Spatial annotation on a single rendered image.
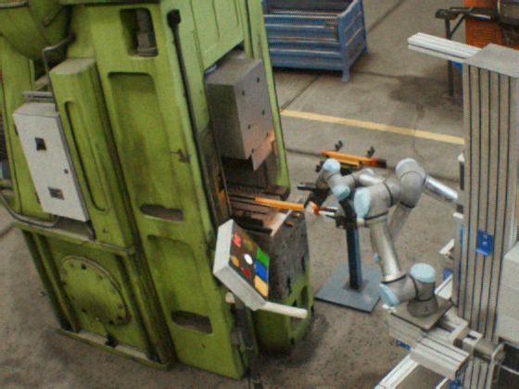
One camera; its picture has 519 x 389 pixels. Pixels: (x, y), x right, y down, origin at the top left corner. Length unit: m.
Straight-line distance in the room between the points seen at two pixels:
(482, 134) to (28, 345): 3.36
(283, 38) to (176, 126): 4.35
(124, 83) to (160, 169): 0.47
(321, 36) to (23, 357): 4.40
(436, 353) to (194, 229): 1.32
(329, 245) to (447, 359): 2.10
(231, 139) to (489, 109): 1.34
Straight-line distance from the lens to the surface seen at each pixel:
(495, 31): 6.69
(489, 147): 2.83
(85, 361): 4.65
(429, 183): 3.50
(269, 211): 3.79
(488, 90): 2.70
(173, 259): 3.87
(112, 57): 3.30
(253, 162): 3.56
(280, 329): 4.20
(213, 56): 3.41
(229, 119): 3.42
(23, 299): 5.36
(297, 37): 7.44
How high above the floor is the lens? 3.11
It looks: 33 degrees down
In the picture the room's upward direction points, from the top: 10 degrees counter-clockwise
